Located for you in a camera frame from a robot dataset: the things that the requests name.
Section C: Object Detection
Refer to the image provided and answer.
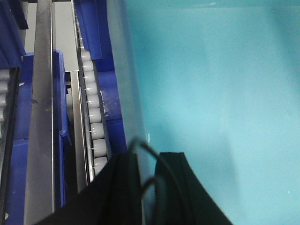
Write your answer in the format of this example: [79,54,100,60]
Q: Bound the dark blue bin below shelf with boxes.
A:
[75,0,127,154]

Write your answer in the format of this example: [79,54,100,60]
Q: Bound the thin black cable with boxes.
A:
[126,137,174,225]

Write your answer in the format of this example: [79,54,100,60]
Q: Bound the white roller conveyor track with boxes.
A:
[74,0,111,182]

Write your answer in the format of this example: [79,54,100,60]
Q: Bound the steel divider bar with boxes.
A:
[23,0,55,225]

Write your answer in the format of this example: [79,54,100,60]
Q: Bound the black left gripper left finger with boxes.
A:
[38,153,142,225]

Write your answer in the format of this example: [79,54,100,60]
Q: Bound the light blue bin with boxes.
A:
[107,0,300,225]

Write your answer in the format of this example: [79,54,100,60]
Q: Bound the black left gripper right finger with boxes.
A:
[155,152,231,225]

